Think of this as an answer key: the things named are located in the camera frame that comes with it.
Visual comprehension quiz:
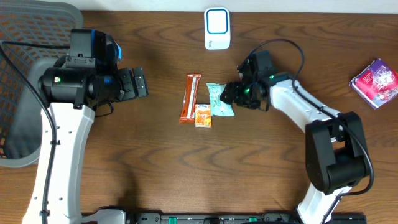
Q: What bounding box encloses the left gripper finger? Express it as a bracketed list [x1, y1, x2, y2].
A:
[136, 67, 149, 97]
[132, 68, 139, 98]

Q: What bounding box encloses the teal snack packet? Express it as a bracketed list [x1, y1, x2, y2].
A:
[206, 83, 234, 116]

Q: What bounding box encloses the orange snack packet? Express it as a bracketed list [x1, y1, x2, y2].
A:
[195, 104, 212, 128]

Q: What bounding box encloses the orange red snack bar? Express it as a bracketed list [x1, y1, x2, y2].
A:
[179, 73, 201, 123]

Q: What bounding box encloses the red purple snack bag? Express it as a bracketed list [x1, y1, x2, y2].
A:
[349, 58, 397, 109]

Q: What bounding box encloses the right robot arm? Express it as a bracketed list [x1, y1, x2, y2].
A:
[220, 51, 374, 223]

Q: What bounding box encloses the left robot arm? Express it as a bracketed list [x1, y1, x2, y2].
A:
[22, 29, 148, 223]

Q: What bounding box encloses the white barcode scanner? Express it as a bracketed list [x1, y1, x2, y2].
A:
[204, 7, 231, 50]

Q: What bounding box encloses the grey plastic mesh basket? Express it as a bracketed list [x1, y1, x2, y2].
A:
[1, 1, 83, 168]

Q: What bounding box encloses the left black cable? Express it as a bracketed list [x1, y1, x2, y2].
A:
[0, 40, 71, 224]

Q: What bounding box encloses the black cable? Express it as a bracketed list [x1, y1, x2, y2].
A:
[0, 40, 71, 224]
[247, 38, 374, 197]

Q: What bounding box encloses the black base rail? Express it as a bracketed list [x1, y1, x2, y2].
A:
[81, 212, 368, 224]

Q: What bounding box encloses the right black cable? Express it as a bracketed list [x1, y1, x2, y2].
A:
[247, 38, 374, 197]

